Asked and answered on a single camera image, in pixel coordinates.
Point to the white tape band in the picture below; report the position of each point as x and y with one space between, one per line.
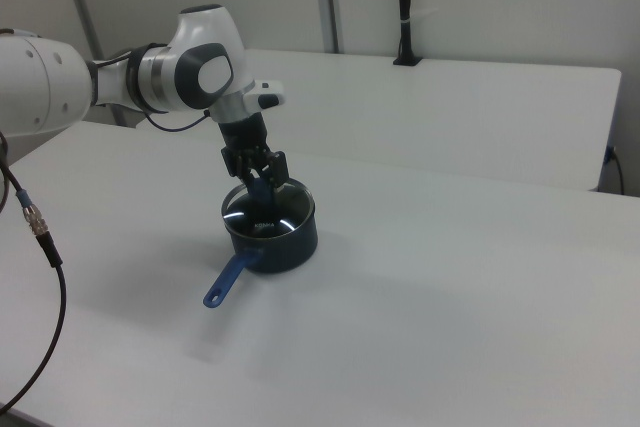
405 21

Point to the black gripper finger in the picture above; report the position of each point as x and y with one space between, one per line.
251 182
273 189

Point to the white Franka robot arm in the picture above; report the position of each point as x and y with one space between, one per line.
165 72

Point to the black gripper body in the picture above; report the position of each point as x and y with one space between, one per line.
247 144

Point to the dark blue saucepan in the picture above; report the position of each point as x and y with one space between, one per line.
280 252

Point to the glass lid with blue knob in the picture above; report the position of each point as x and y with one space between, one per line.
295 207

